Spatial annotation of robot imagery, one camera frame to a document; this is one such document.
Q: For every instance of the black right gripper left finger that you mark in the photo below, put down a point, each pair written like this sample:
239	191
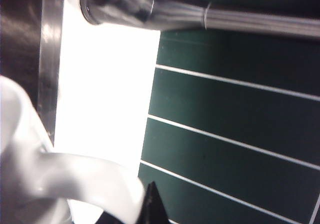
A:
108	219

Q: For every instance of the grey metal faucet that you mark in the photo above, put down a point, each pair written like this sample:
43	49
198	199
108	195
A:
225	18

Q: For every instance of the black kitchen sink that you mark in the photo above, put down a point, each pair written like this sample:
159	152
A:
22	46

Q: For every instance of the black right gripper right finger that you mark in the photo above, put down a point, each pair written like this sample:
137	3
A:
153	209

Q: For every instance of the white mug with green logo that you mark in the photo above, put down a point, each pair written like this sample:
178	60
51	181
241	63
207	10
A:
50	174

